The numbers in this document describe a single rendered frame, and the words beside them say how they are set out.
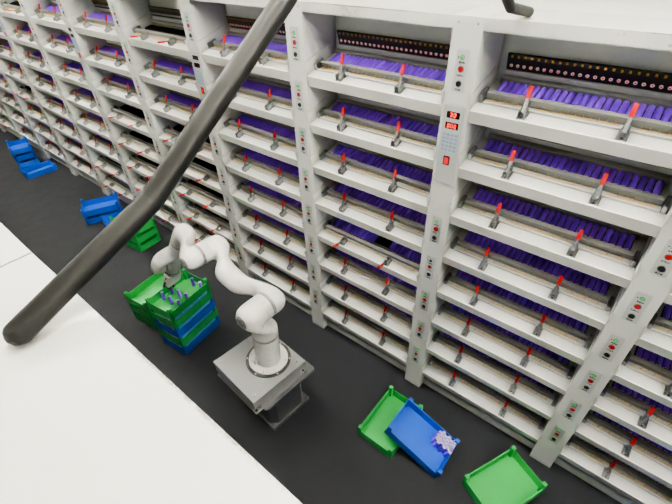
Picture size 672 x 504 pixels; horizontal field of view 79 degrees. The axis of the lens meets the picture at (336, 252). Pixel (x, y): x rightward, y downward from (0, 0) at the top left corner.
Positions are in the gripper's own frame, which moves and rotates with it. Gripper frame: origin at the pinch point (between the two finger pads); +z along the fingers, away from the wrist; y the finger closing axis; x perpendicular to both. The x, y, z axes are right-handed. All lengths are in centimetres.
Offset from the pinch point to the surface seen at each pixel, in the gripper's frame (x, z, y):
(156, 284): 21.4, 35.4, 9.8
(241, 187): 6, -39, 60
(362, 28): -29, -158, 61
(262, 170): -7, -67, 56
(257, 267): -23, 15, 57
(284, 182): -24, -74, 51
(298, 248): -47, -40, 49
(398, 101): -61, -154, 38
